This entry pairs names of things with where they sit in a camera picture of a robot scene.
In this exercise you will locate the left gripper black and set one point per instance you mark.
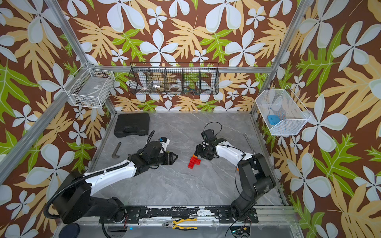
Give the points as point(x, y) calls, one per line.
point(169, 158)

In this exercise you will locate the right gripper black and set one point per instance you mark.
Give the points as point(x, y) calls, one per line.
point(198, 150)

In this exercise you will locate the small red lego brick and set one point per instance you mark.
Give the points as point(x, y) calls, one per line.
point(198, 161)

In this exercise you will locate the long red lego brick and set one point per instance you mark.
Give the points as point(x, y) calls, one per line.
point(191, 163)

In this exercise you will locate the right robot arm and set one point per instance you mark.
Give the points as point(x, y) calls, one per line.
point(255, 175)

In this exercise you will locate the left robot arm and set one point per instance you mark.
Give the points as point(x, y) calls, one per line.
point(75, 198)

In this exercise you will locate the grey allen key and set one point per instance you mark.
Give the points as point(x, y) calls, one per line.
point(115, 152)

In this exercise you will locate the black plastic tool case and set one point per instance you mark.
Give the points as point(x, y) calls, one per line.
point(132, 124)

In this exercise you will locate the silver combination wrench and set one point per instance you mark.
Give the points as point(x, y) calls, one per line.
point(249, 143)

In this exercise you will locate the blue sponge in basket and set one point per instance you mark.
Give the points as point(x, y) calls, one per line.
point(273, 119)

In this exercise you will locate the black round disc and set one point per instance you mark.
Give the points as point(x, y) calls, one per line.
point(70, 231)

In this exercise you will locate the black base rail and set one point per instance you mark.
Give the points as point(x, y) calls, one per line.
point(222, 214)

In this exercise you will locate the black wire basket centre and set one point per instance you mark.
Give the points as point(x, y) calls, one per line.
point(194, 78)

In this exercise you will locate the white wire basket right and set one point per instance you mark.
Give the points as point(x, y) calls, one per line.
point(286, 104)

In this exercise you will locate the white wire basket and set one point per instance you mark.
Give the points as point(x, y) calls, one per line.
point(286, 104)
point(90, 87)

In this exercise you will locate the white wire basket left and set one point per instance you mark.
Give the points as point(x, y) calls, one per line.
point(90, 87)

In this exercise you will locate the aluminium frame post right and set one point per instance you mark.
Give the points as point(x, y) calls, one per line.
point(289, 36)

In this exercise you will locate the aluminium frame post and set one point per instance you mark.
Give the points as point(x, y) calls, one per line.
point(289, 36)
point(74, 42)

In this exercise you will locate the aluminium frame post left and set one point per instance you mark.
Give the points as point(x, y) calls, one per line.
point(74, 42)

